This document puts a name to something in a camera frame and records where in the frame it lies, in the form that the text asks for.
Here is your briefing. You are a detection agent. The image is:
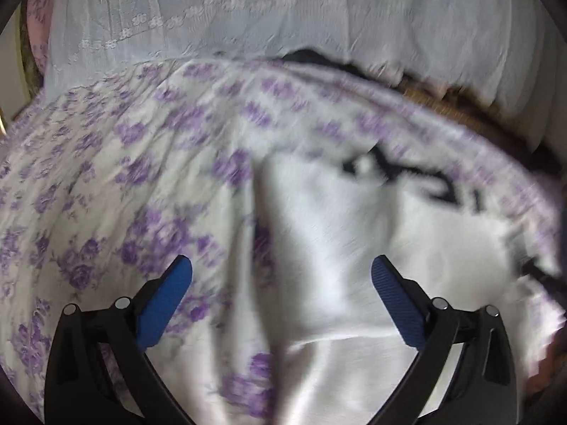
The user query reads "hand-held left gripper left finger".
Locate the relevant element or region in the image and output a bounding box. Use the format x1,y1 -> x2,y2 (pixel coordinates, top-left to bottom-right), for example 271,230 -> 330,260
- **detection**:
44,254 -> 196,425

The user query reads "dark green patterned cloth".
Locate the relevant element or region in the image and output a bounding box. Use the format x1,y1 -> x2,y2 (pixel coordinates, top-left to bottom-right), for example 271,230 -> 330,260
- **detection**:
20,49 -> 45,98

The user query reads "purple floral bedsheet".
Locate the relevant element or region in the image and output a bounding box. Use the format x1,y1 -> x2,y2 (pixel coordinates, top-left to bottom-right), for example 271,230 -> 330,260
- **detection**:
0,57 -> 567,425

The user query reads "white lace cover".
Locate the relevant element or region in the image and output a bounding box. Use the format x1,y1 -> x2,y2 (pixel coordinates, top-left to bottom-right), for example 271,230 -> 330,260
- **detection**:
44,0 -> 519,102

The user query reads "brown woven mat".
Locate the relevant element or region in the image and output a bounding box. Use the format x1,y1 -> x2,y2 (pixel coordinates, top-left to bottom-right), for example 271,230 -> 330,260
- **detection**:
399,82 -> 545,173

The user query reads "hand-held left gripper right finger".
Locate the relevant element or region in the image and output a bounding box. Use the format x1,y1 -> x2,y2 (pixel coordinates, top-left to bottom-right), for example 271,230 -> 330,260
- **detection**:
371,254 -> 519,425

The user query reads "white sweater with black stripes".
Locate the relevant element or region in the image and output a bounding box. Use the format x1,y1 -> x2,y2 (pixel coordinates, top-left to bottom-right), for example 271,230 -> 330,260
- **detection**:
241,142 -> 563,425

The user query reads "person's right hand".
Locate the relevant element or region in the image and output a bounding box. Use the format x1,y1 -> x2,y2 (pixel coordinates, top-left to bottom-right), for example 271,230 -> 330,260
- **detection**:
525,323 -> 567,408

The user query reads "pink floral pillow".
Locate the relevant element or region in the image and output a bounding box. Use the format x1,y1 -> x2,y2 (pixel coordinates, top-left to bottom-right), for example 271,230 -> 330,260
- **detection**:
24,0 -> 58,76

